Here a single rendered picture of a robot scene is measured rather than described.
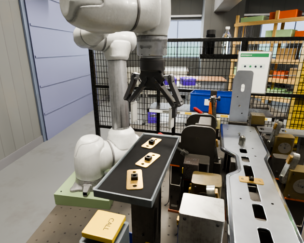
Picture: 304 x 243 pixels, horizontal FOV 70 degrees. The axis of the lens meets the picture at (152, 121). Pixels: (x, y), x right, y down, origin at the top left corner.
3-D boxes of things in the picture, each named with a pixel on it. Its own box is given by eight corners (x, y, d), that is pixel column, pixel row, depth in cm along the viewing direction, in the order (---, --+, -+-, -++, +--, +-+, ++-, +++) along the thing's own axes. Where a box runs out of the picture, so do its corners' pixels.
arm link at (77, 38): (77, 17, 94) (106, 20, 102) (66, 23, 108) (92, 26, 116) (80, 48, 97) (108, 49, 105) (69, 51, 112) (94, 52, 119)
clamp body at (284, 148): (288, 198, 118) (302, 139, 107) (264, 195, 121) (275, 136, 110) (285, 191, 124) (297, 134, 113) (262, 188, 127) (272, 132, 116)
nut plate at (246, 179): (262, 179, 82) (262, 176, 81) (264, 185, 78) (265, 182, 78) (238, 176, 84) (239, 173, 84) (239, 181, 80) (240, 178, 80)
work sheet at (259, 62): (265, 94, 163) (272, 51, 153) (233, 92, 169) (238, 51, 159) (264, 93, 165) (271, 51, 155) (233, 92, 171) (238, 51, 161)
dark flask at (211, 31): (214, 54, 170) (216, 29, 165) (204, 54, 172) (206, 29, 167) (214, 54, 177) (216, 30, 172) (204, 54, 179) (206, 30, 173)
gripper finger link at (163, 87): (155, 78, 69) (158, 75, 68) (176, 106, 68) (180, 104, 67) (149, 79, 65) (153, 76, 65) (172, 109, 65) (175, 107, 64)
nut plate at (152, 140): (151, 149, 70) (151, 145, 69) (140, 147, 71) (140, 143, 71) (161, 140, 77) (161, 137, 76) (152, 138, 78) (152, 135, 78)
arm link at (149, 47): (159, 35, 58) (159, 59, 59) (172, 37, 65) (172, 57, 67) (130, 36, 61) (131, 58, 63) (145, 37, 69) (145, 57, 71)
